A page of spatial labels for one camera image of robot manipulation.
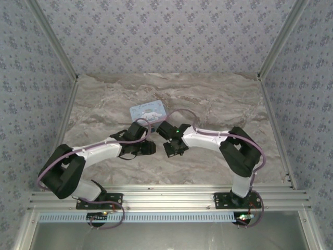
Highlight slotted grey cable duct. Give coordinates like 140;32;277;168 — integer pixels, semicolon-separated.
39;211;241;224

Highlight light blue cartoon tin box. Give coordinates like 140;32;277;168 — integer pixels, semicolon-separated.
129;99;168;133

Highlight aluminium side rail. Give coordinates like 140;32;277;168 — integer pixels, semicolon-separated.
259;77;298;190
40;78;79;192

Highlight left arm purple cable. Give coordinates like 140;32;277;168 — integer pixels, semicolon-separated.
36;118;153;193

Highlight aluminium frame post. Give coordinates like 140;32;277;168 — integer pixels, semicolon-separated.
257;0;311;81
27;0;79;82

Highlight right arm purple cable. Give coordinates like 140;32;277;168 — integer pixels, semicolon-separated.
162;109;266;193

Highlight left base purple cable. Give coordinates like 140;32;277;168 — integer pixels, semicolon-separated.
88;199;126;230

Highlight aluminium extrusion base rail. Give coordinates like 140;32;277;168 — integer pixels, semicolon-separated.
28;185;312;212

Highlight grey metal sheet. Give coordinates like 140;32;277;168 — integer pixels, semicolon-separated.
33;211;307;250

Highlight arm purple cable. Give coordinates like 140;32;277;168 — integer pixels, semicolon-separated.
36;118;153;193
162;109;266;193

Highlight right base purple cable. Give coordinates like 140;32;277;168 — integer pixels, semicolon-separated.
237;191;266;229

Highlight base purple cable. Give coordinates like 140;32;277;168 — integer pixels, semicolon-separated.
88;199;126;230
237;191;266;229

